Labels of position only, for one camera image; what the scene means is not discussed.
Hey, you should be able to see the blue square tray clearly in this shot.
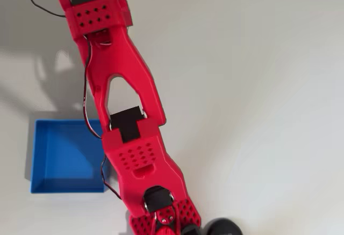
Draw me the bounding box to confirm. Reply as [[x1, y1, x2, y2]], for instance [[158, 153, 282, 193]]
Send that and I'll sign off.
[[29, 119, 111, 194]]

